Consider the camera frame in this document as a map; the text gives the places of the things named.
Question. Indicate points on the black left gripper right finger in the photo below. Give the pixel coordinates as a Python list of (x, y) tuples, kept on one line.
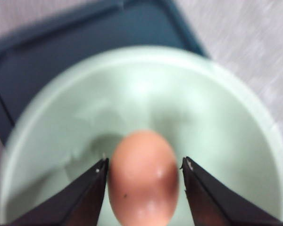
[(214, 203)]

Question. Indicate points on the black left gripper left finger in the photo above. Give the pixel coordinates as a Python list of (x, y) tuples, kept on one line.
[(78, 203)]

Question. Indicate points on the brown egg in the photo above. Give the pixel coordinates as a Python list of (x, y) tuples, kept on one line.
[(144, 180)]

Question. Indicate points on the light green bowl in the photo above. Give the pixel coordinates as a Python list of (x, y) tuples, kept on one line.
[(71, 117)]

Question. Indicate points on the dark blue tray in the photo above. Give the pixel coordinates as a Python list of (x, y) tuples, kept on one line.
[(27, 55)]

